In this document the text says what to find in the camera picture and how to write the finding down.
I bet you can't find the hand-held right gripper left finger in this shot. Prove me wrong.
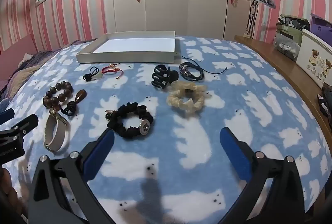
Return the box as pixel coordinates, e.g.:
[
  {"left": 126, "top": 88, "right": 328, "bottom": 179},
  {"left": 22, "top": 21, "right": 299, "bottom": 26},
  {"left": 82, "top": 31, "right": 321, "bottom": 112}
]
[{"left": 27, "top": 128, "right": 115, "bottom": 224}]

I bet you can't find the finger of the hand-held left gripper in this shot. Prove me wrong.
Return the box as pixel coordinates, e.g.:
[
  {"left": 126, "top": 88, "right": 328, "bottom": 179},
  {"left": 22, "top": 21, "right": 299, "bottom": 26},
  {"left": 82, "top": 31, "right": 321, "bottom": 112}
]
[
  {"left": 0, "top": 109, "right": 15, "bottom": 125},
  {"left": 0, "top": 114, "right": 39, "bottom": 138}
]

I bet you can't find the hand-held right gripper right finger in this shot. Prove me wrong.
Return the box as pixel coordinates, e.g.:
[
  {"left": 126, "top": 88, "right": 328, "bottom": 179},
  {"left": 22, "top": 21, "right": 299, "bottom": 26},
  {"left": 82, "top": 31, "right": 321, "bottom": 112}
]
[{"left": 217, "top": 127, "right": 306, "bottom": 224}]

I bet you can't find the beige strap wristwatch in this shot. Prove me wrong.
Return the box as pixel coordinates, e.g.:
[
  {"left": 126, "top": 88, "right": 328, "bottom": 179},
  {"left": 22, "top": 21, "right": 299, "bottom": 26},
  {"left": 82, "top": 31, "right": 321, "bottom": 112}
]
[{"left": 44, "top": 109, "right": 71, "bottom": 154}]

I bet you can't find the brown wooden bead bracelet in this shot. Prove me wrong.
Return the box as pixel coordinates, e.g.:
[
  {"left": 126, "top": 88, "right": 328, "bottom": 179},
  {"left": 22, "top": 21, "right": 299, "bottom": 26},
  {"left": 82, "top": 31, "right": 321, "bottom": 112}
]
[{"left": 43, "top": 81, "right": 75, "bottom": 110}]

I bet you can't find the black scrunchie with medallion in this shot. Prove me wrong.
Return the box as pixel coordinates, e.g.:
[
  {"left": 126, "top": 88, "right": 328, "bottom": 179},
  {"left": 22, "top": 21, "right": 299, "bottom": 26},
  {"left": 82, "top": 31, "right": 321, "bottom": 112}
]
[{"left": 105, "top": 103, "right": 154, "bottom": 139}]

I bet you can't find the brown teardrop pendant black cord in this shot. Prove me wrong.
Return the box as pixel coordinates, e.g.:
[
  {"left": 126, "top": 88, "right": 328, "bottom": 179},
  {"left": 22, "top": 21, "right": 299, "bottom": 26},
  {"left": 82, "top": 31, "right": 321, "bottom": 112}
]
[{"left": 58, "top": 89, "right": 87, "bottom": 116}]

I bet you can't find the cream scrunchie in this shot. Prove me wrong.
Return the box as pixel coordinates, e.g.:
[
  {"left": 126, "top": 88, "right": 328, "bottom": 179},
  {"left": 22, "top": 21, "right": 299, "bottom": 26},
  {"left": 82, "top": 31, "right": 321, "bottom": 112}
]
[{"left": 166, "top": 81, "right": 214, "bottom": 114}]

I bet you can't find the black hair tie jade charm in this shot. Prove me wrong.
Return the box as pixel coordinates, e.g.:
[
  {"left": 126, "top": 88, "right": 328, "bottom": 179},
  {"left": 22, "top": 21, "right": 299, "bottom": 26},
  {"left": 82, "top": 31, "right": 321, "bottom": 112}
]
[{"left": 83, "top": 66, "right": 104, "bottom": 82}]

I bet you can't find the red string bracelet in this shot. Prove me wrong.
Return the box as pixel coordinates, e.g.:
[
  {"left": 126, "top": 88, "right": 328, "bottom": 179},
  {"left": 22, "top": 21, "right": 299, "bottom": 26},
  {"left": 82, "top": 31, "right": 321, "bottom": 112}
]
[{"left": 102, "top": 63, "right": 124, "bottom": 75}]

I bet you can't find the black leather cord bracelet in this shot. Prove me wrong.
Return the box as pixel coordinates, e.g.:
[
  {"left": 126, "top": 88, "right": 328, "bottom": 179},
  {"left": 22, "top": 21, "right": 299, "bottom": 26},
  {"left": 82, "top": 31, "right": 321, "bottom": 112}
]
[{"left": 179, "top": 56, "right": 229, "bottom": 82}]

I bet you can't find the black claw hair clip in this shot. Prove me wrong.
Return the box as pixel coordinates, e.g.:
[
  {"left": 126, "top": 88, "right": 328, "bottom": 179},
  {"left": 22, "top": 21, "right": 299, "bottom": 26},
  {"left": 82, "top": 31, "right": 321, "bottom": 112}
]
[{"left": 151, "top": 65, "right": 180, "bottom": 90}]

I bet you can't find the white cardboard tray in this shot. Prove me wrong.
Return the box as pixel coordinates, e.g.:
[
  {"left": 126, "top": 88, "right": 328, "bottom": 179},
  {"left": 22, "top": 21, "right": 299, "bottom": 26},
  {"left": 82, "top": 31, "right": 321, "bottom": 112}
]
[{"left": 76, "top": 30, "right": 180, "bottom": 64}]

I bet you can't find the person's left hand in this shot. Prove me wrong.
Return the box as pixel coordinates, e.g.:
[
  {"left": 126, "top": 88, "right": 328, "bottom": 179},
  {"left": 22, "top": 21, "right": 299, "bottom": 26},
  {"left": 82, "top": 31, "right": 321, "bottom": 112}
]
[{"left": 0, "top": 167, "right": 13, "bottom": 205}]

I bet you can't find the purple patchwork quilt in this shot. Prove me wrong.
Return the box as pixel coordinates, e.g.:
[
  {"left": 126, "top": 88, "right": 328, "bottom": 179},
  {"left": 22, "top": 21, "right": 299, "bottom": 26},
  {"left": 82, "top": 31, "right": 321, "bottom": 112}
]
[{"left": 0, "top": 39, "right": 91, "bottom": 100}]

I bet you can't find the blue bear print blanket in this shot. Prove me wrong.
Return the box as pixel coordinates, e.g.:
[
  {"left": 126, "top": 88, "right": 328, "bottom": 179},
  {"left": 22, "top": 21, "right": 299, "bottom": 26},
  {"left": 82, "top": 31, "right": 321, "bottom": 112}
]
[{"left": 0, "top": 35, "right": 327, "bottom": 224}]

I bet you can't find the pink headboard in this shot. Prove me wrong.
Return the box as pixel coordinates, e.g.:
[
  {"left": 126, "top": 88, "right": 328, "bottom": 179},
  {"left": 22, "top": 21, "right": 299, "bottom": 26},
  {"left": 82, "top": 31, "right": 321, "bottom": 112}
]
[{"left": 0, "top": 34, "right": 38, "bottom": 64}]

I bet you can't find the dark cloth bundle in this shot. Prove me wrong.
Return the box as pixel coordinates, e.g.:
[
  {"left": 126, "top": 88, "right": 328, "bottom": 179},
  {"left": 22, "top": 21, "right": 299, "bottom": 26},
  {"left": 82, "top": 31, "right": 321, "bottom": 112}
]
[{"left": 318, "top": 83, "right": 332, "bottom": 117}]

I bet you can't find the white bear print box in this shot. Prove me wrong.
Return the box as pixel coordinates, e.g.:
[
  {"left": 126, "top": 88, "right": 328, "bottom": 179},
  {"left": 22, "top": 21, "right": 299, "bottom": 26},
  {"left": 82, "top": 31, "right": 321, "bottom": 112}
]
[{"left": 296, "top": 28, "right": 332, "bottom": 87}]

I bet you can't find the green storage bag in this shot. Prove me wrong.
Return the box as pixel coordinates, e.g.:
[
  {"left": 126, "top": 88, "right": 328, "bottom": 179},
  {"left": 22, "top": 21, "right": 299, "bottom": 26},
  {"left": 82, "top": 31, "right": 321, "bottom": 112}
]
[{"left": 273, "top": 14, "right": 310, "bottom": 61}]

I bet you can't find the purple storage bin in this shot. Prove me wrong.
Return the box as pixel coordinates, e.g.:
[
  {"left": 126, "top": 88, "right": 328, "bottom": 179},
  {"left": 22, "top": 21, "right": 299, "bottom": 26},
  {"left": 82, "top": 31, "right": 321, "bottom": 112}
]
[{"left": 310, "top": 13, "right": 332, "bottom": 40}]

